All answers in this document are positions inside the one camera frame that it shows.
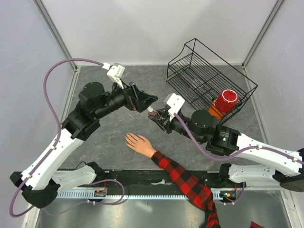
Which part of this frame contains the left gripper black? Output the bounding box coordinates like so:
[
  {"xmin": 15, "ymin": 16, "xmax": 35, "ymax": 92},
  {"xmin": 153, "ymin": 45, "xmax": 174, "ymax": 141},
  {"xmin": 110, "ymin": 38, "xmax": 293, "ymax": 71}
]
[{"xmin": 95, "ymin": 77, "xmax": 158, "ymax": 120}]

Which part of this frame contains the glitter red nail polish bottle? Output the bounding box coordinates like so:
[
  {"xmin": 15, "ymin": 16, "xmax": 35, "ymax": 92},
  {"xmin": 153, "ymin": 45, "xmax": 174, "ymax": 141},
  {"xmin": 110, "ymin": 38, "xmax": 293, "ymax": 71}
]
[{"xmin": 148, "ymin": 110, "xmax": 160, "ymax": 116}]

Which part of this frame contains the red plaid sleeve forearm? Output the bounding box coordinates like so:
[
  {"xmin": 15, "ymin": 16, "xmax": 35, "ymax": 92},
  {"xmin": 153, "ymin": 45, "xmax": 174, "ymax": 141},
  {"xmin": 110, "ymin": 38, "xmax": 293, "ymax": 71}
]
[{"xmin": 151, "ymin": 151, "xmax": 221, "ymax": 228}]

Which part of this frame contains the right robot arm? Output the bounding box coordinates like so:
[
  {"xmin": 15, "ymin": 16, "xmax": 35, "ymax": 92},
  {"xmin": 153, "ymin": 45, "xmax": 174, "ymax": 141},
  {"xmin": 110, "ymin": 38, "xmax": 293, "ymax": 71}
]
[{"xmin": 148, "ymin": 108, "xmax": 304, "ymax": 192}]

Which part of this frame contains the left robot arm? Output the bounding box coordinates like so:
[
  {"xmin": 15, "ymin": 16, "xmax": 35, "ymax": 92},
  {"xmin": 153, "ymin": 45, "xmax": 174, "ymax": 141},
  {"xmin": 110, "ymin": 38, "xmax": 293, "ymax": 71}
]
[{"xmin": 10, "ymin": 82, "xmax": 158, "ymax": 209}]

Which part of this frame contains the orange cup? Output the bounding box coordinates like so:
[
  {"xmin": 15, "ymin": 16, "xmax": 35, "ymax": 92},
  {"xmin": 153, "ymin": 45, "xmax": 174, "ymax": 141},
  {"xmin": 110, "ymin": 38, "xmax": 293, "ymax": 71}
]
[{"xmin": 209, "ymin": 99, "xmax": 224, "ymax": 120}]

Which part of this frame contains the red mug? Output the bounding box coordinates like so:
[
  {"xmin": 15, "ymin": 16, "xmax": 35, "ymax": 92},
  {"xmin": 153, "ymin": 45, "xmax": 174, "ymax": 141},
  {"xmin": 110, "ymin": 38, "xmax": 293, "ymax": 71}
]
[{"xmin": 215, "ymin": 89, "xmax": 239, "ymax": 113}]

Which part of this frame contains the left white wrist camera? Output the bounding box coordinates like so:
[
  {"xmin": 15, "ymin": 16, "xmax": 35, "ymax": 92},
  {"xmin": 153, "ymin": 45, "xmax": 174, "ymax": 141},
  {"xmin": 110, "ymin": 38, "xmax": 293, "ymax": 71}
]
[{"xmin": 107, "ymin": 64, "xmax": 125, "ymax": 89}]

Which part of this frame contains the black wire rack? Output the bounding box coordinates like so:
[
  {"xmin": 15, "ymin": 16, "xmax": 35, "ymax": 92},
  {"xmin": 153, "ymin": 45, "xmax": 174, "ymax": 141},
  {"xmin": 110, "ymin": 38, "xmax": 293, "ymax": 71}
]
[{"xmin": 166, "ymin": 38, "xmax": 258, "ymax": 124}]

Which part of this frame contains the white slotted cable duct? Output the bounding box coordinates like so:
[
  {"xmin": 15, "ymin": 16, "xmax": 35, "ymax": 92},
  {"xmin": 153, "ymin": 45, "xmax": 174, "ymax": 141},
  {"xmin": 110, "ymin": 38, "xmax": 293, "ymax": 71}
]
[{"xmin": 57, "ymin": 186, "xmax": 238, "ymax": 200}]

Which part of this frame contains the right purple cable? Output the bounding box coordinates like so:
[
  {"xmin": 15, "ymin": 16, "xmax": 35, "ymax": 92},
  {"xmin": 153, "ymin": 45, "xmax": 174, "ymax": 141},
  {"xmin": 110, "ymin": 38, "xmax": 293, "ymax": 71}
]
[{"xmin": 174, "ymin": 113, "xmax": 304, "ymax": 166}]

